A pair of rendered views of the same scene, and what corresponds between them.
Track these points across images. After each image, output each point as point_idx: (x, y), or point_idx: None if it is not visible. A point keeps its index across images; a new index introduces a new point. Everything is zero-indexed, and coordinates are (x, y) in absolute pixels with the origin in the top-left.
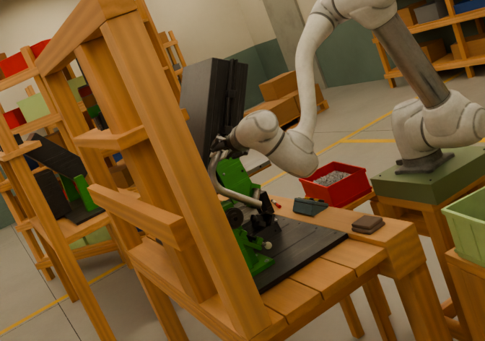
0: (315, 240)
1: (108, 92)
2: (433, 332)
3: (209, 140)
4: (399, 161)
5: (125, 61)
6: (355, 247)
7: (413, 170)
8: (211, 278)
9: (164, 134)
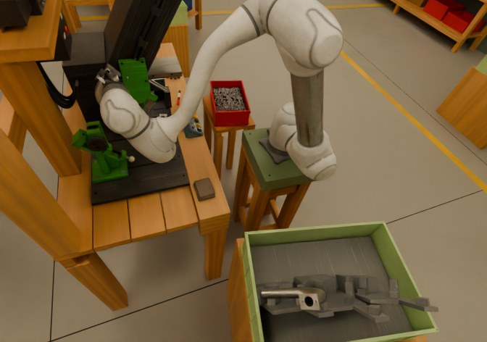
0: (167, 172)
1: None
2: (212, 251)
3: (122, 43)
4: (269, 132)
5: None
6: (185, 202)
7: (269, 152)
8: (73, 166)
9: None
